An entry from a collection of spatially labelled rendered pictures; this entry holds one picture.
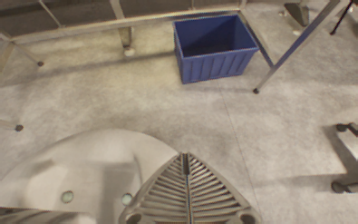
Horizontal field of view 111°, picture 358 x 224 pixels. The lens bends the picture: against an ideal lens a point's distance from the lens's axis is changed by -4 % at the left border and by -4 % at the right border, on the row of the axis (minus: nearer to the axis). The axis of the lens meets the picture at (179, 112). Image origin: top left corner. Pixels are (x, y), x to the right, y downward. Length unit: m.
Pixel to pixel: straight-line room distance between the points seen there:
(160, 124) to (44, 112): 0.72
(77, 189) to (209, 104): 0.68
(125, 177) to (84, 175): 0.12
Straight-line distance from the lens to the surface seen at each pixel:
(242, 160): 0.76
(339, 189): 1.00
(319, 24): 0.67
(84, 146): 0.43
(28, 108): 1.23
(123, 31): 1.09
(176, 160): 0.16
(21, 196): 0.50
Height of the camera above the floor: 0.70
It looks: 66 degrees down
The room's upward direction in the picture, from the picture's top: 2 degrees counter-clockwise
